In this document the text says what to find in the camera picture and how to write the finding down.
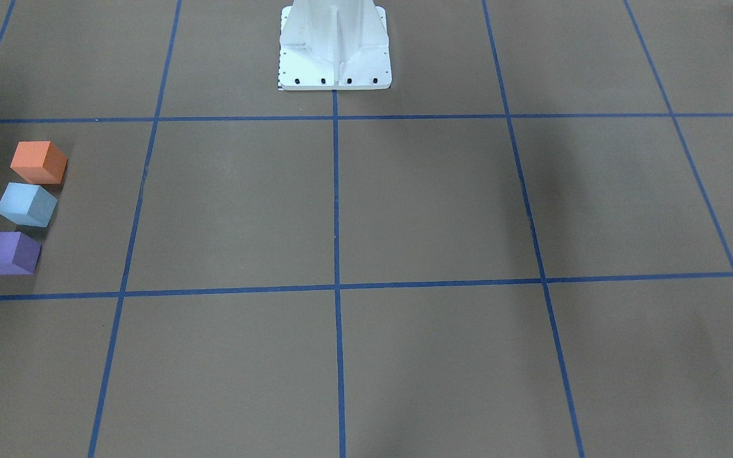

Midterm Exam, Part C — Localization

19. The light blue foam block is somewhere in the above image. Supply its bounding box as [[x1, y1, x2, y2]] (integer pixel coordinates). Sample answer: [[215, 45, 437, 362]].
[[0, 183, 58, 227]]

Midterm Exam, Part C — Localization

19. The orange foam block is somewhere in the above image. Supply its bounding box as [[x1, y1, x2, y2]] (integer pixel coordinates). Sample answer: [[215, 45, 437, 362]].
[[10, 141, 69, 184]]

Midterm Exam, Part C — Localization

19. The purple foam block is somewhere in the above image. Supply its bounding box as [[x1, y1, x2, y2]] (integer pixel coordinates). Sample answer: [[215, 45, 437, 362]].
[[0, 232, 43, 275]]

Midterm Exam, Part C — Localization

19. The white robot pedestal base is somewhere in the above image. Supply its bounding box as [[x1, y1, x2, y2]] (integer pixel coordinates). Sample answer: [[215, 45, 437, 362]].
[[277, 1, 393, 91]]

